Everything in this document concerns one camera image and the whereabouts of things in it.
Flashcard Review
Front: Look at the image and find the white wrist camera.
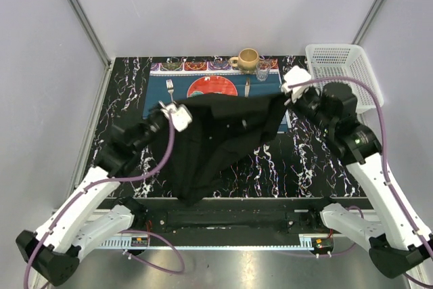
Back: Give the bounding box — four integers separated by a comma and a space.
280, 66, 312, 105
158, 101, 193, 132

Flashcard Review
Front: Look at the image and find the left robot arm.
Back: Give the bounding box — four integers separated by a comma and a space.
16, 104, 175, 288

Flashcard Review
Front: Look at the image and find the red floral plate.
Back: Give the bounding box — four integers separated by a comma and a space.
187, 76, 237, 97

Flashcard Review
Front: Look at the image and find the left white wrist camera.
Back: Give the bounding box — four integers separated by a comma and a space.
158, 101, 193, 132

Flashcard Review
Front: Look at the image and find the clear drinking glass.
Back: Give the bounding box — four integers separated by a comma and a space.
256, 60, 272, 82

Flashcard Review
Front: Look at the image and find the blue patterned placemat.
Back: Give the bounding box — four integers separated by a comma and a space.
143, 59, 281, 117

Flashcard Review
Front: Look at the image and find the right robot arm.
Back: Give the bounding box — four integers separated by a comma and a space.
281, 82, 432, 279

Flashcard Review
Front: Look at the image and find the black button shirt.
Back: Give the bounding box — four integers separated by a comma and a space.
158, 93, 287, 205

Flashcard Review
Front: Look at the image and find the tan ceramic mug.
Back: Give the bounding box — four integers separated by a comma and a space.
228, 48, 260, 74

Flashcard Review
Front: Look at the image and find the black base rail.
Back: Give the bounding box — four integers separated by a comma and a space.
101, 196, 349, 248

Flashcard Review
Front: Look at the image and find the silver fork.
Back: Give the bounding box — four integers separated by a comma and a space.
166, 79, 175, 103

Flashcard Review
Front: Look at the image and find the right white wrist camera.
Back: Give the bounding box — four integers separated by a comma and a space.
280, 66, 312, 105

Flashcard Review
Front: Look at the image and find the white plastic basket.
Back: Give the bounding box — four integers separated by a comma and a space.
305, 44, 384, 106

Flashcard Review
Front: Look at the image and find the silver knife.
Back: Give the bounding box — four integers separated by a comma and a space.
244, 77, 251, 97

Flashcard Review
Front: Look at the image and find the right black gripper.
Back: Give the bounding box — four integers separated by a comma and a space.
285, 85, 334, 134

